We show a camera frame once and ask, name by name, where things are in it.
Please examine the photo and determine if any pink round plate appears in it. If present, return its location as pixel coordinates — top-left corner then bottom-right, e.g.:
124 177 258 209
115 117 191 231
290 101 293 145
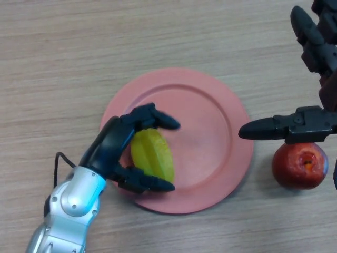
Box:
100 67 254 215

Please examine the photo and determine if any red apple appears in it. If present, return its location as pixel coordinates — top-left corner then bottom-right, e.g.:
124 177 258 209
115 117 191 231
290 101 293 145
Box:
272 143 329 190

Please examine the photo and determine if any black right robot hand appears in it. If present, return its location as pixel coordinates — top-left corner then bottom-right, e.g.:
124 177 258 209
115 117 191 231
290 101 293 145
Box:
238 0 337 145

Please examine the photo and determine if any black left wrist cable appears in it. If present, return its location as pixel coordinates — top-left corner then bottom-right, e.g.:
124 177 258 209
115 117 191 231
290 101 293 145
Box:
53 152 77 189

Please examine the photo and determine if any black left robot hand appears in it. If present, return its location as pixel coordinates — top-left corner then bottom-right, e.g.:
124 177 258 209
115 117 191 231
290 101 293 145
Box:
78 102 181 195

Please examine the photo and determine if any yellow starfruit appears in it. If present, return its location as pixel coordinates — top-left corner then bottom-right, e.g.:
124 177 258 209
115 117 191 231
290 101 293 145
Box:
130 128 175 184

